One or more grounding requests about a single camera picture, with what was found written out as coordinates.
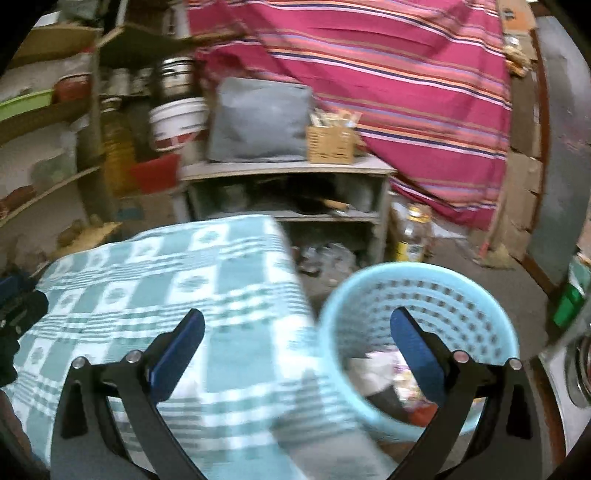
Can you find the small steel pot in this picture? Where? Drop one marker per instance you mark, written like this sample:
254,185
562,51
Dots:
236,196

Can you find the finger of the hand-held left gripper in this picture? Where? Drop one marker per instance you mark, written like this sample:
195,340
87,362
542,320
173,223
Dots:
11,285
27,307

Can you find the yellow oil jug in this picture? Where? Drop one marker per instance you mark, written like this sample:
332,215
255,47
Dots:
119,152

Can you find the small red basket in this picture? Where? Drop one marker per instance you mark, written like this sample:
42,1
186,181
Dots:
71,87

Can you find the red net bag of sweet potatoes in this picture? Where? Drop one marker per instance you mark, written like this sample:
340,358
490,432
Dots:
18,201

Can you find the clear oil bottle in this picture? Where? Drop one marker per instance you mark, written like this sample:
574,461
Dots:
413,235

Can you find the cardboard box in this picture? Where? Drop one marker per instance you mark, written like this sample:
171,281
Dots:
147,210

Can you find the large steel pot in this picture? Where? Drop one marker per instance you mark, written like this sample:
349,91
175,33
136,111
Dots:
178,78

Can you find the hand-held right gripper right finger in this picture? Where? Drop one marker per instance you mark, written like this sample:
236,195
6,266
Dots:
415,357

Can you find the steel bowl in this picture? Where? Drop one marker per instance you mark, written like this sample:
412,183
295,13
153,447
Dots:
581,369

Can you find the light blue plastic basket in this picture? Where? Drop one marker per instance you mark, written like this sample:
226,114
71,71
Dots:
355,295

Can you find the grey fabric bag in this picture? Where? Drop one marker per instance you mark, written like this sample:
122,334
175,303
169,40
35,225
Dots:
258,120

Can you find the crumpled clear plastic bags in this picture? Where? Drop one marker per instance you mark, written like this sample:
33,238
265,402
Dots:
328,258

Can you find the green plastic bag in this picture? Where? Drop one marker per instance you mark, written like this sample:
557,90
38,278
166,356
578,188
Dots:
570,295

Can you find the wooden utensil holder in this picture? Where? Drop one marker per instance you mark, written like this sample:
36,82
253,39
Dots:
330,145

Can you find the low wooden cabinet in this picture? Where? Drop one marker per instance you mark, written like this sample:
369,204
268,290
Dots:
286,168

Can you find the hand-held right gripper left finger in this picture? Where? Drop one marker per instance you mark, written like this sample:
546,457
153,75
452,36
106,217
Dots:
178,357

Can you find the broom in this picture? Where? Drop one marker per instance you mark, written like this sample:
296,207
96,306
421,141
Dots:
498,258

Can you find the green plastic tray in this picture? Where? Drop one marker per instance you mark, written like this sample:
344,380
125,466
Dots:
25,104

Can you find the white plastic bucket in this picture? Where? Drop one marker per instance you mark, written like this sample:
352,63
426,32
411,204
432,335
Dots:
178,122

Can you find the wooden shelf unit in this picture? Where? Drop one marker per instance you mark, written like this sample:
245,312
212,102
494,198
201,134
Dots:
46,120

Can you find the red plastic basket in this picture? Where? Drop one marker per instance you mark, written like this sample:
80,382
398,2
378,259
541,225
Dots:
154,175

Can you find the cardboard sheets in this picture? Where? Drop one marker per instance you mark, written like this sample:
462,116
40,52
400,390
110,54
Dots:
521,175

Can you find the row of plastic jars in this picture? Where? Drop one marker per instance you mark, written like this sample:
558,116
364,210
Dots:
124,81

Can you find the hanging yellow bundle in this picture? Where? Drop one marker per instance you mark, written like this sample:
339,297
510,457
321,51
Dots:
516,60

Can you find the grey metal door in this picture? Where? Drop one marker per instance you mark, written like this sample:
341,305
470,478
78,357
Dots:
568,115

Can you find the yellow egg tray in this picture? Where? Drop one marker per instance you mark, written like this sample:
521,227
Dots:
87,235

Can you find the red striped cloth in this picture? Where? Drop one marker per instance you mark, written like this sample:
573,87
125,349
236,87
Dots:
392,69

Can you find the green checkered tablecloth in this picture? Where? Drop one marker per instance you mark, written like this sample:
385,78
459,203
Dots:
161,286

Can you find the orange wrapper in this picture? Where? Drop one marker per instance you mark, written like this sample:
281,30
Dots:
422,414

